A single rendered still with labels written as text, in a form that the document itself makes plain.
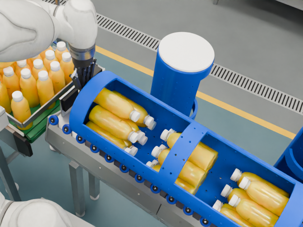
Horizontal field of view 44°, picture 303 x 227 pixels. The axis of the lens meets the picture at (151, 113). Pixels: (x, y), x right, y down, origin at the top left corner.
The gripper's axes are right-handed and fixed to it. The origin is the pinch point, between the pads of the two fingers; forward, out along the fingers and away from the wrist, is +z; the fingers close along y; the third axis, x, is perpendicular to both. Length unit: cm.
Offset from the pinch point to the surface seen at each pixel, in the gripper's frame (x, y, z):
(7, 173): -29, 27, 60
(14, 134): -21.8, 21.0, 26.3
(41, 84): -21.5, 2.6, 9.8
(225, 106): 31, -131, 116
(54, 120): -9.9, 8.6, 18.9
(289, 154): 84, -70, 55
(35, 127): -17.5, 13.1, 26.0
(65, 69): -21.0, -11.5, 11.3
